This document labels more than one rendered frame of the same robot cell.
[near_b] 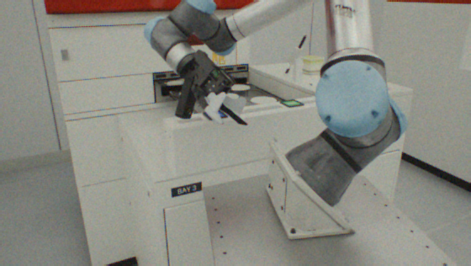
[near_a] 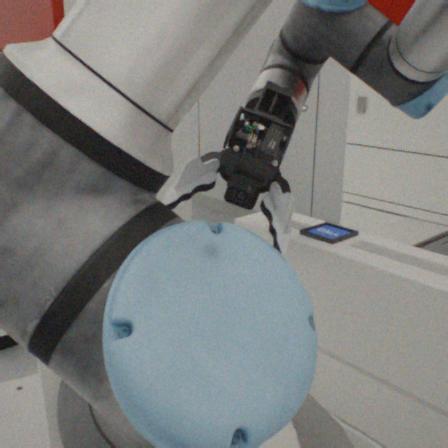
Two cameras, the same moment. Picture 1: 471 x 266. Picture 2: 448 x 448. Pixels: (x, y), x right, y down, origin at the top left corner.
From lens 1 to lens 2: 0.85 m
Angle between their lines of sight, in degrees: 69
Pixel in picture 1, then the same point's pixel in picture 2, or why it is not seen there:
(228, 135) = (315, 278)
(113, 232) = not seen: hidden behind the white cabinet
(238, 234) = not seen: hidden behind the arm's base
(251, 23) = (412, 33)
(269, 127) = (410, 315)
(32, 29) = not seen: outside the picture
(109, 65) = (418, 132)
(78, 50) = (380, 101)
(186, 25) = (290, 36)
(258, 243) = (41, 421)
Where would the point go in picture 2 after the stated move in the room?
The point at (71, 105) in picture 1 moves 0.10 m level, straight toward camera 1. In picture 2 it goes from (354, 181) to (329, 187)
